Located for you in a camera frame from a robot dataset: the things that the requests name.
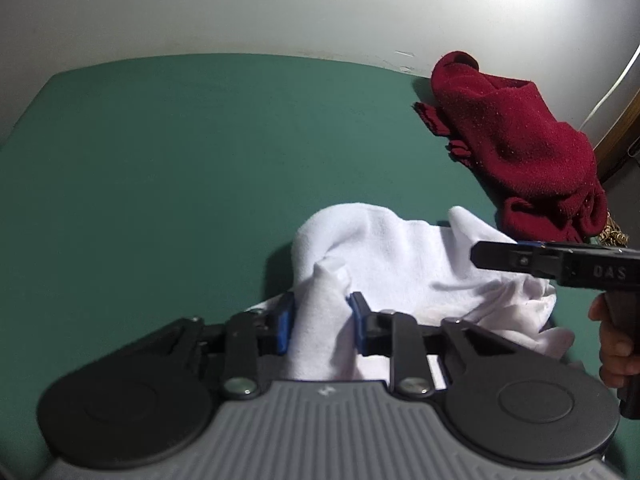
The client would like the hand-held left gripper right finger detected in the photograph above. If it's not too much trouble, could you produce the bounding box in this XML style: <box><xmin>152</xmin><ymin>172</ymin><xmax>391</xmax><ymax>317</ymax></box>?
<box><xmin>348</xmin><ymin>291</ymin><xmax>483</xmax><ymax>401</ymax></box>

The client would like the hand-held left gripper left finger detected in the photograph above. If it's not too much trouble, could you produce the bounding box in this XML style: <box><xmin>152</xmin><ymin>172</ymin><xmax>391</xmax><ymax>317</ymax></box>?
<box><xmin>162</xmin><ymin>291</ymin><xmax>295</xmax><ymax>402</ymax></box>

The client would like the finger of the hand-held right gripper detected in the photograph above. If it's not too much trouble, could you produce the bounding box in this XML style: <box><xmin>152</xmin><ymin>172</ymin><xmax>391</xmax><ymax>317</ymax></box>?
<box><xmin>470</xmin><ymin>240</ymin><xmax>567</xmax><ymax>282</ymax></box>

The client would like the white shirt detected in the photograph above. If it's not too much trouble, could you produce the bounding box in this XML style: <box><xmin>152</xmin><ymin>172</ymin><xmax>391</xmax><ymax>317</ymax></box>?
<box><xmin>277</xmin><ymin>202</ymin><xmax>576</xmax><ymax>386</ymax></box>

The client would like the person's right hand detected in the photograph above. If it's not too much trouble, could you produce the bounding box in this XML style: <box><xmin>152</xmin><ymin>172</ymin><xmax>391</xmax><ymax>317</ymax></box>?
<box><xmin>588</xmin><ymin>295</ymin><xmax>640</xmax><ymax>391</ymax></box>

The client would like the gold patterned item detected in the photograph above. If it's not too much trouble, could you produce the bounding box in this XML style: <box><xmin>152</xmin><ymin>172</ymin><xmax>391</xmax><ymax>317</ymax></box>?
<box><xmin>597</xmin><ymin>212</ymin><xmax>632</xmax><ymax>250</ymax></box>

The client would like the dark red cloth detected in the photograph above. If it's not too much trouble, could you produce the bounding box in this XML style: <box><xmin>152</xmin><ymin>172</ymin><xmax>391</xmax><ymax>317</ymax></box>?
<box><xmin>412</xmin><ymin>51</ymin><xmax>611</xmax><ymax>246</ymax></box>

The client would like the green table cover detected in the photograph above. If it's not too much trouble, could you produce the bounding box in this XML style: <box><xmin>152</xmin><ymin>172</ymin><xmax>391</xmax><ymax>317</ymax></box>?
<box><xmin>0</xmin><ymin>53</ymin><xmax>640</xmax><ymax>480</ymax></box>

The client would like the wooden frame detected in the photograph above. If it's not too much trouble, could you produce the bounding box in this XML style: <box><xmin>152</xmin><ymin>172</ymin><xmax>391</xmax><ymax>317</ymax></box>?
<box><xmin>594</xmin><ymin>102</ymin><xmax>640</xmax><ymax>183</ymax></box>

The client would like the white cord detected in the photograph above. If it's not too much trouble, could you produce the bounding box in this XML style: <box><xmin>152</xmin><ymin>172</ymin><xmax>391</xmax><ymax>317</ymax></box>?
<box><xmin>579</xmin><ymin>42</ymin><xmax>640</xmax><ymax>131</ymax></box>

